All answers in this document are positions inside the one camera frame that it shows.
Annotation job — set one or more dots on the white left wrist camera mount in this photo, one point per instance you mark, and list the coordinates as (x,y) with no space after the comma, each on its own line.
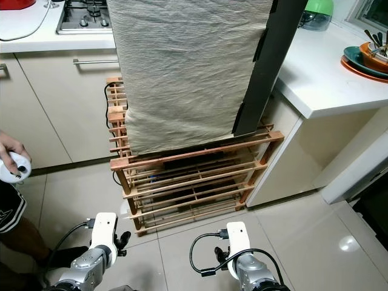
(105,233)

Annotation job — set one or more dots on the white handheld controller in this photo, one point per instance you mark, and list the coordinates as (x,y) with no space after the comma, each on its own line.
(17,173)

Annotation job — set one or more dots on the dark utensils in bowl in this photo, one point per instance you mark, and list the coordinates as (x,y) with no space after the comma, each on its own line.
(376,39)

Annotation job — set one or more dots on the window frame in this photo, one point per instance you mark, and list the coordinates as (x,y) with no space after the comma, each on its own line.
(370,15)

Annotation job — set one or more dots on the red kitchen vessel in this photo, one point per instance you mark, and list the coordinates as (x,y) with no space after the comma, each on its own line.
(15,3)

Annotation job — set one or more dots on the steel gas stove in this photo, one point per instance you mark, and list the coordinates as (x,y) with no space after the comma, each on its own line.
(82,18)

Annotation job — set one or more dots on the person's bare leg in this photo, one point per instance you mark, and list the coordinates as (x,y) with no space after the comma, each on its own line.
(27,236)

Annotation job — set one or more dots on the wooden slatted rack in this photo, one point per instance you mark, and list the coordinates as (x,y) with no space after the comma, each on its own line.
(188,160)

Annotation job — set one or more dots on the orange bowl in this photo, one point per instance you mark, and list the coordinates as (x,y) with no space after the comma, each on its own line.
(373,57)

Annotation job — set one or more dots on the green lidded glass jar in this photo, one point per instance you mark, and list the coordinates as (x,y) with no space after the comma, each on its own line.
(316,12)

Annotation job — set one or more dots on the black printed shorts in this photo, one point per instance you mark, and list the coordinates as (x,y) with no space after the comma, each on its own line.
(9,209)

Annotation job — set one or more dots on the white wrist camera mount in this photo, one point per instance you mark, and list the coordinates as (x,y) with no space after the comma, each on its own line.
(237,245)
(105,233)

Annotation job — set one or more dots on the orange plate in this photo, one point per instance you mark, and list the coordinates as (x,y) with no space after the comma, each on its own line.
(361,74)

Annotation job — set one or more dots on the teal bowl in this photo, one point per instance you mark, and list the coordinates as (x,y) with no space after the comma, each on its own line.
(353,57)

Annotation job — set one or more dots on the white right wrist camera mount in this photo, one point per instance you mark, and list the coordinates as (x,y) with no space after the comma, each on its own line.
(237,245)

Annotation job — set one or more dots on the white open door panel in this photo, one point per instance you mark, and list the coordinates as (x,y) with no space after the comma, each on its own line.
(357,173)

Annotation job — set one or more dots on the person's hand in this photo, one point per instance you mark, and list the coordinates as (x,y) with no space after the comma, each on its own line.
(10,143)

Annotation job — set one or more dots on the beige striped cloth cover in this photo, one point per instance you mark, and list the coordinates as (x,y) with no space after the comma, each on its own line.
(188,73)

